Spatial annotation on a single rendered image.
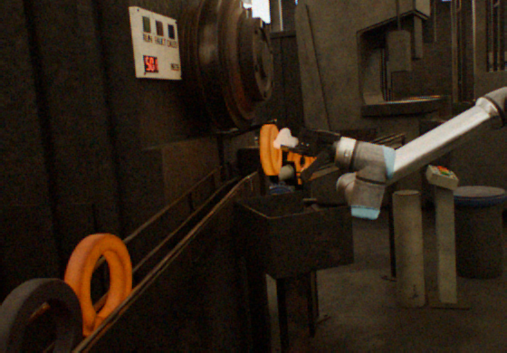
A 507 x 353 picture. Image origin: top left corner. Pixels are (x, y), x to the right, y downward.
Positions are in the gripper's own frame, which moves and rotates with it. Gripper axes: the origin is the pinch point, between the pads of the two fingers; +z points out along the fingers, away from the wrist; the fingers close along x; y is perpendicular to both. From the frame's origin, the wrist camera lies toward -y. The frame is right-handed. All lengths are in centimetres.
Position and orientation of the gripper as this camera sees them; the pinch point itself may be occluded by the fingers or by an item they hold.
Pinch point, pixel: (271, 143)
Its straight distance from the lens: 155.6
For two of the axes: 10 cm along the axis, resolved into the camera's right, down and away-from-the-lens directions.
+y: 1.8, -9.6, -2.1
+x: -2.6, 1.6, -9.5
